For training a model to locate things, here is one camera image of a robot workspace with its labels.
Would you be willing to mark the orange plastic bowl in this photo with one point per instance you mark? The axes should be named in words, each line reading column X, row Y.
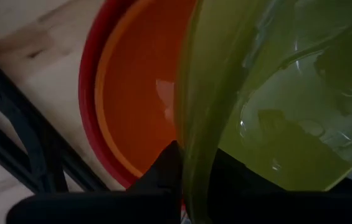
column 138, row 93

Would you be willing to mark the large red plastic bowl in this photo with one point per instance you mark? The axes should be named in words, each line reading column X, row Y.
column 85, row 93

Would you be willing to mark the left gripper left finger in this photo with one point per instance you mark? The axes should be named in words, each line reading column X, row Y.
column 166, row 174

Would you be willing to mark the black metal shelf frame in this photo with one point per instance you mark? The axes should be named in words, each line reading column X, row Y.
column 17, row 112

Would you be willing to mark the translucent green plastic bowl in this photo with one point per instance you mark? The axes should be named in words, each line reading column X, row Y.
column 256, row 93

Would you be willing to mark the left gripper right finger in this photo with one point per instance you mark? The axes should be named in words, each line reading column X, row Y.
column 235, row 177

